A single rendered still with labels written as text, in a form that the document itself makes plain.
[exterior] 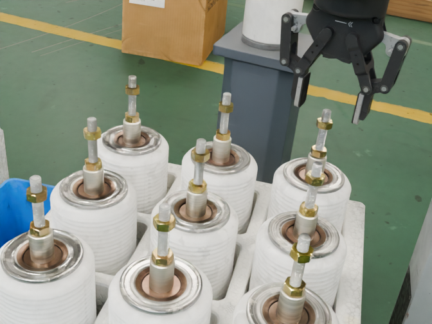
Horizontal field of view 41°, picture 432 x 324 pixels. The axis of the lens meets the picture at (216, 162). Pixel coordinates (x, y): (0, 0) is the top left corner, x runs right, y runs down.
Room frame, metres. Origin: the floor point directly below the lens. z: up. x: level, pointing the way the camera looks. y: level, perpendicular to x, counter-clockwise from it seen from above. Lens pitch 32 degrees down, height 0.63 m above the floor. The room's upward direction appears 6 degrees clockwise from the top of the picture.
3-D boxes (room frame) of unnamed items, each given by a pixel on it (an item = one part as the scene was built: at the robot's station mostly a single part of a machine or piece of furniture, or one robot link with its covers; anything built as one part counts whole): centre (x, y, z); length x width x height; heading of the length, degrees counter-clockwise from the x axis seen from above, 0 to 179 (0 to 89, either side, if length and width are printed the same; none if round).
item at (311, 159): (0.60, -0.12, 0.26); 0.02 x 0.02 x 0.03
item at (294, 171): (0.60, -0.12, 0.25); 0.08 x 0.08 x 0.01
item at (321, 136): (0.60, -0.12, 0.30); 0.01 x 0.01 x 0.08
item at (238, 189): (0.62, -0.01, 0.16); 0.10 x 0.10 x 0.18
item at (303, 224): (0.48, -0.10, 0.26); 0.02 x 0.02 x 0.03
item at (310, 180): (0.48, -0.10, 0.32); 0.02 x 0.02 x 0.01; 34
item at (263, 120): (0.93, -0.07, 0.15); 0.15 x 0.15 x 0.30; 71
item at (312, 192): (0.48, -0.10, 0.30); 0.01 x 0.01 x 0.08
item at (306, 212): (0.48, -0.10, 0.29); 0.02 x 0.02 x 0.01; 34
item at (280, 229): (0.48, -0.10, 0.25); 0.08 x 0.08 x 0.01
